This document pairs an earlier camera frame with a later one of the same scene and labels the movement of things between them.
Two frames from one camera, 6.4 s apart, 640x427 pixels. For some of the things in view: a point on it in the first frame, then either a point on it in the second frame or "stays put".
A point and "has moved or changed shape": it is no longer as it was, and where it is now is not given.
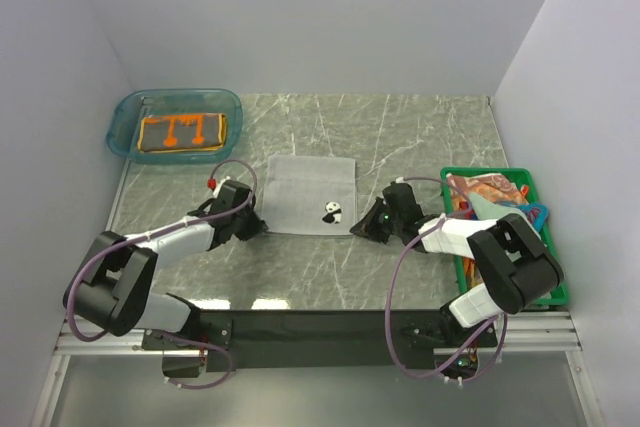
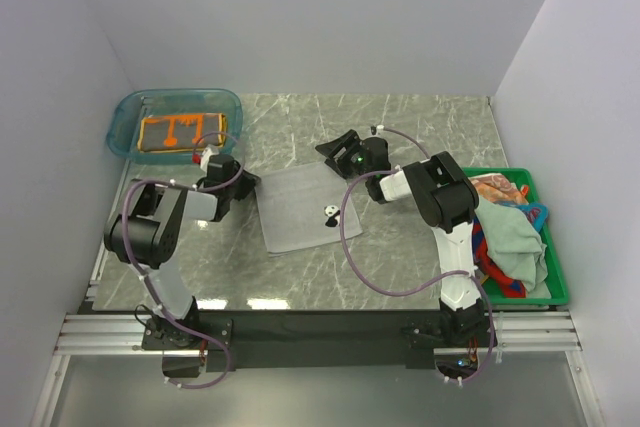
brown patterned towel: (490, 185) stays put
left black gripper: (256, 225) -> (248, 182)
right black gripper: (368, 226) -> (332, 150)
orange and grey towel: (182, 132) stays put
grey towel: (310, 195) has moved or changed shape
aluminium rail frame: (517, 334) stays put
